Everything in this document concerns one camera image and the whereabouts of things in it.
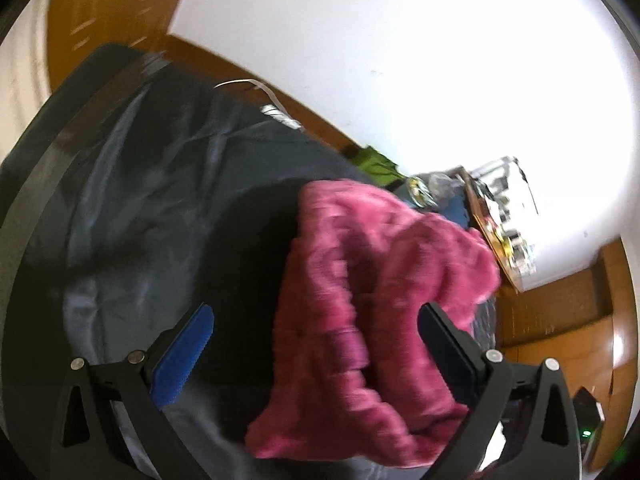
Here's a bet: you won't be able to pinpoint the cream curtain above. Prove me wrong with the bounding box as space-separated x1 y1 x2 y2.
0 0 51 126

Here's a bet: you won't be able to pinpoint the dark grey bed cover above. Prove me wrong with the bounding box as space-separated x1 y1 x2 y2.
0 42 496 480

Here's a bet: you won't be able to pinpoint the green cloth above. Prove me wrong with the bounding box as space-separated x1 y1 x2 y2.
350 145 401 191

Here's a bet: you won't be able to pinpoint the white cable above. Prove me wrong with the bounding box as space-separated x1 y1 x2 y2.
214 79 303 133

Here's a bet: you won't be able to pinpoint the white plastic bag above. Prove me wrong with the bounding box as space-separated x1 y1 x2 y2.
407 172 466 206

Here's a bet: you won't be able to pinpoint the pink fleece jacket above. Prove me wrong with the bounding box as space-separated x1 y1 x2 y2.
245 180 501 466

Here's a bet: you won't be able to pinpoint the wooden door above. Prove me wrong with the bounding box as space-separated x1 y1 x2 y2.
47 0 201 96

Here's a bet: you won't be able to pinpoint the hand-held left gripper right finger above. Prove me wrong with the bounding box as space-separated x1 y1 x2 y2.
417 302 583 480

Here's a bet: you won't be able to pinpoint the clear frame stand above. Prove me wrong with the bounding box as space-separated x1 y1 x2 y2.
475 157 538 216

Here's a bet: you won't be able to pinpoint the wooden desk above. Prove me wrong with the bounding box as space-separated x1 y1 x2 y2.
460 157 541 291

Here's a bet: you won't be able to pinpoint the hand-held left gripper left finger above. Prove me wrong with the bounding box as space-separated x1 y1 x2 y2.
50 302 216 480

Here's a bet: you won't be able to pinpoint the wooden cabinet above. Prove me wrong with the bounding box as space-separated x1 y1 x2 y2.
500 240 640 461

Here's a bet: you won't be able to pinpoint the blue box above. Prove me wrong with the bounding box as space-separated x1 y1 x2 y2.
440 195 473 231

